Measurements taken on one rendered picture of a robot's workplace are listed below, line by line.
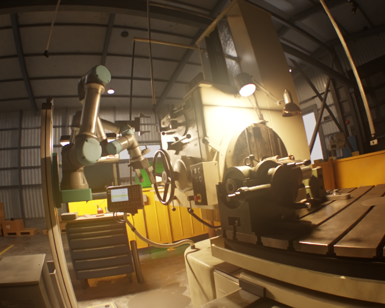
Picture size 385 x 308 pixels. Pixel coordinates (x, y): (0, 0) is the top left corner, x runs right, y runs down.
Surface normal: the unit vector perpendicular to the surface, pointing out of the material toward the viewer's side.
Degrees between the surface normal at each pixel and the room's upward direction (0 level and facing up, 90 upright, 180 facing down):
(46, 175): 90
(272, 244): 90
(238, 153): 90
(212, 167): 90
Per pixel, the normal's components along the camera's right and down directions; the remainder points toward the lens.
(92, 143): 0.84, -0.05
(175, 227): 0.46, -0.18
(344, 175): -0.88, 0.05
